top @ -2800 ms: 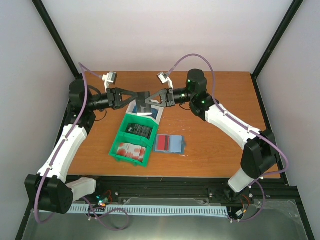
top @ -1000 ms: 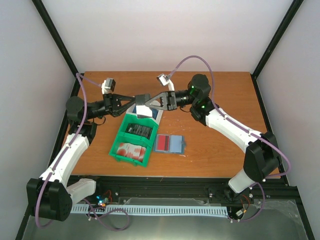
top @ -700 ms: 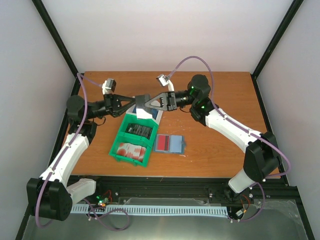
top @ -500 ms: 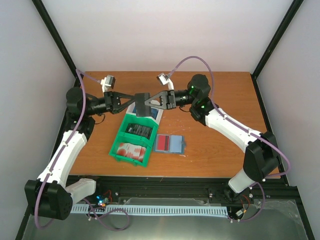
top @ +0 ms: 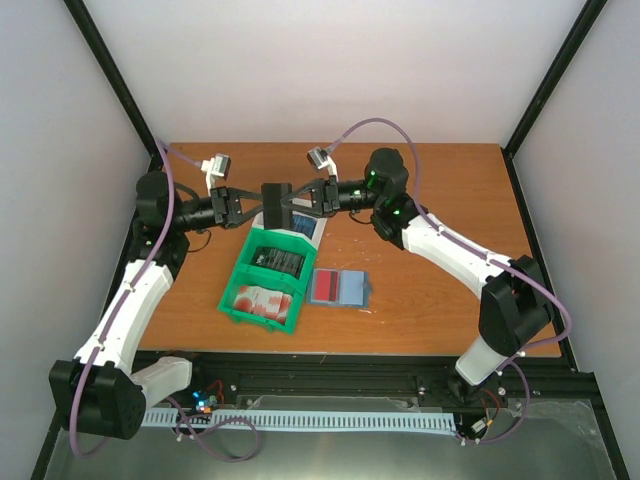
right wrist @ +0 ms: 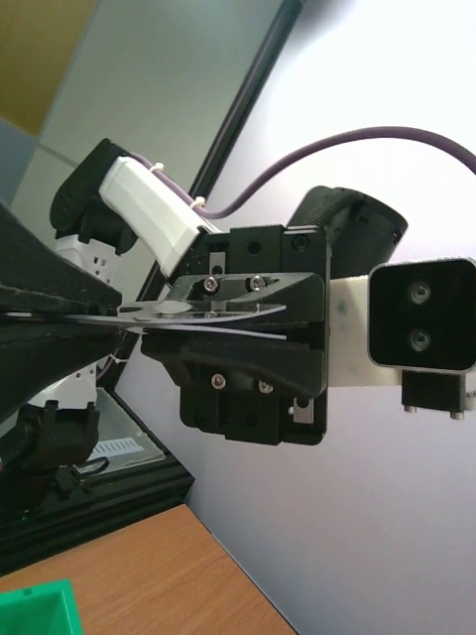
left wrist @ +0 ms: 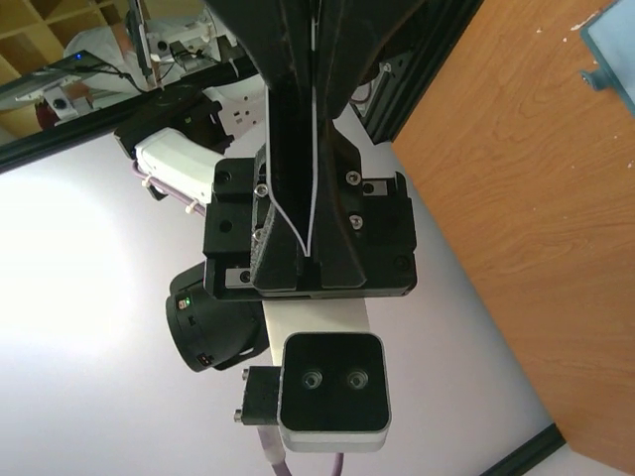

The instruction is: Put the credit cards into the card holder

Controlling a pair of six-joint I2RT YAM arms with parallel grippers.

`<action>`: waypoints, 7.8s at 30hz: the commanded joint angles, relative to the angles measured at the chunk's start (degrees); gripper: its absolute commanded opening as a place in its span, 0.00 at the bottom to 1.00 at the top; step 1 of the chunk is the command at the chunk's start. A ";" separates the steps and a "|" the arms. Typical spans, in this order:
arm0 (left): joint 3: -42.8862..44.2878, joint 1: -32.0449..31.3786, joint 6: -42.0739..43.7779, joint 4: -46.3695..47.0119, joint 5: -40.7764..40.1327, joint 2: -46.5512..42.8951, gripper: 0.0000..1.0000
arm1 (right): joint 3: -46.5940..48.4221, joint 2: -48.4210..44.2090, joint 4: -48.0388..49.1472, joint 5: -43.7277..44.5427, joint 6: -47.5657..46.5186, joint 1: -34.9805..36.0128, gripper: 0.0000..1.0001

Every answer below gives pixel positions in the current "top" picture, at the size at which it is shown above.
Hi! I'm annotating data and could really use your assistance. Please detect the small electronics board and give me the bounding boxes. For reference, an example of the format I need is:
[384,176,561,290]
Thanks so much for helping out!
[192,391,225,415]

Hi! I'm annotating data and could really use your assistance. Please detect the metal base plate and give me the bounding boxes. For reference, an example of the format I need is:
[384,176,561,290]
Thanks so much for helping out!
[44,400,628,479]

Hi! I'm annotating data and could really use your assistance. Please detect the black frame post right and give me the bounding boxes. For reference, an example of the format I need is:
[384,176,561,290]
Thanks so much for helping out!
[502,0,610,155]

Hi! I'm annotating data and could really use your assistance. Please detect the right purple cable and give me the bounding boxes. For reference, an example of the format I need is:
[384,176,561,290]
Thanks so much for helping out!
[327,117,572,446]

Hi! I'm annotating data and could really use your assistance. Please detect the black card stack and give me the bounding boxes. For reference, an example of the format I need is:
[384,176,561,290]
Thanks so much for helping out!
[250,246,305,279]

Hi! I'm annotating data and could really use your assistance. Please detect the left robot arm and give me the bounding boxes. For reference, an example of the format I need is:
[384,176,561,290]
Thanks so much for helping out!
[49,171,262,439]

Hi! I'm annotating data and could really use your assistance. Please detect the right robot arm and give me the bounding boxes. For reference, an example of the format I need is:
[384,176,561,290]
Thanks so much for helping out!
[278,148,554,386]

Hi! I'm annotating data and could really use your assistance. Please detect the black frame post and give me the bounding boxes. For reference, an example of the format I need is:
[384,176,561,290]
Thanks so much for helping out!
[63,0,162,169]
[502,0,610,155]

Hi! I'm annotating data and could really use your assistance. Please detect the light blue cable duct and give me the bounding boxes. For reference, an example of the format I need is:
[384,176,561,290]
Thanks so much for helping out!
[139,405,458,436]

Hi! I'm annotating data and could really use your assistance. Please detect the blue card stack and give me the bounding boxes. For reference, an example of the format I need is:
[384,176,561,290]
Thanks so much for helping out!
[292,214,317,239]

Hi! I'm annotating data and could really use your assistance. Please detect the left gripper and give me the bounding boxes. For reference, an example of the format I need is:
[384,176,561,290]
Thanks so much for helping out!
[173,187,274,233]

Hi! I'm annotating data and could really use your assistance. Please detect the white bin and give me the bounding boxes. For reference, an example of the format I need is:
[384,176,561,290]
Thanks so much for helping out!
[246,212,327,253]

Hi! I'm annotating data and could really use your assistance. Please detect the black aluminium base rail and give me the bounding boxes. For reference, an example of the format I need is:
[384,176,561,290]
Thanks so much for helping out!
[31,353,629,479]

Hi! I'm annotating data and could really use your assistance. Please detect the teal card holder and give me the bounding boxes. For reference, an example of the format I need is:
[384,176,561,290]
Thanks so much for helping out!
[305,268,372,309]

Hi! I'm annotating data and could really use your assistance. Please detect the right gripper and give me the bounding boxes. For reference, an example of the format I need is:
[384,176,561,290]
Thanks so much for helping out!
[279,175,382,219]

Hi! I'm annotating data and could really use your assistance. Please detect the red white card stack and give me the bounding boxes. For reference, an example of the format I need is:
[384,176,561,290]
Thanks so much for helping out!
[233,285,293,324]

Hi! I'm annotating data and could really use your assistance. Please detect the green bin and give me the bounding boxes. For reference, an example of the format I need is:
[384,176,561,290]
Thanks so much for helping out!
[236,228,318,293]
[218,266,304,335]

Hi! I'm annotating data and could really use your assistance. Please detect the black frame post left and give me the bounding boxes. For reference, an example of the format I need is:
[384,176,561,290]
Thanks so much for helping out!
[63,0,162,169]

